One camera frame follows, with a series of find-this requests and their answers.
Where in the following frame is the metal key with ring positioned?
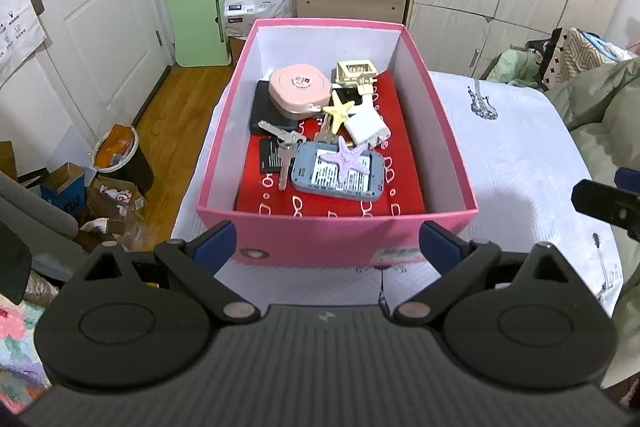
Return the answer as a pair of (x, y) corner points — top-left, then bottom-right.
(258, 120), (307, 191)

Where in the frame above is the pink cardboard storage box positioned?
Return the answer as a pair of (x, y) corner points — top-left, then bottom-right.
(195, 18), (478, 267)

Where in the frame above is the pink round compact case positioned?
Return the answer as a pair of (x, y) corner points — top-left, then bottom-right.
(268, 64), (332, 120)

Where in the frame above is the beige plastic box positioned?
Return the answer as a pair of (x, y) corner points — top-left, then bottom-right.
(335, 60), (378, 88)

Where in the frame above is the white patterned bed sheet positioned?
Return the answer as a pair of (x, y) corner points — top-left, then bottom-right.
(171, 69), (625, 318)

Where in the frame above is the blue open cardboard box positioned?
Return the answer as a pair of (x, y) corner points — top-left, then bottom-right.
(40, 162), (86, 217)

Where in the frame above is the patterned black white bag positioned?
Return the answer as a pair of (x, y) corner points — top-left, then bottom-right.
(526, 27), (637, 91)

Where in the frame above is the black trash bin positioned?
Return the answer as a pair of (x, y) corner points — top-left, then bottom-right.
(91, 124), (155, 195)

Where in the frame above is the red printed cloth pouch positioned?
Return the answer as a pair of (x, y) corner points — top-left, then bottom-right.
(235, 72), (425, 218)

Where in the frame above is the blue grey pocket device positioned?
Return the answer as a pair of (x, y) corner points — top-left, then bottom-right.
(290, 142), (385, 202)

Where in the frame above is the purple starfish clip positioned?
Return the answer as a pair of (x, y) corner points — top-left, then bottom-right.
(318, 136), (370, 183)

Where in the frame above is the white charger adapter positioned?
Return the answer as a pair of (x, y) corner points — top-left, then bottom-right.
(344, 109), (390, 147)

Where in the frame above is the black rectangular hard drive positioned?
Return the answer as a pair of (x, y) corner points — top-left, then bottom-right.
(250, 80), (298, 135)

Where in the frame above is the yellow starfish clip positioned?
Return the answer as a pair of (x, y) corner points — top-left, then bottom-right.
(322, 90), (355, 134)

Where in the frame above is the brown cardboard box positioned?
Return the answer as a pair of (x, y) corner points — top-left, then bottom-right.
(228, 37), (246, 66)

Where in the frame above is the white panel door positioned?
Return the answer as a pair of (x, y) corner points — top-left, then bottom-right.
(40, 0), (170, 141)

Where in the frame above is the white tote bag on door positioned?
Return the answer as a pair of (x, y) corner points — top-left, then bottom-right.
(0, 0), (47, 87)

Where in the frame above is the green folding table board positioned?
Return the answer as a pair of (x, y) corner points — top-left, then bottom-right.
(164, 0), (231, 67)

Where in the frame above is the white plastic-wrapped package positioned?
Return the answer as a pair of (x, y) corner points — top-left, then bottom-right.
(224, 0), (294, 39)

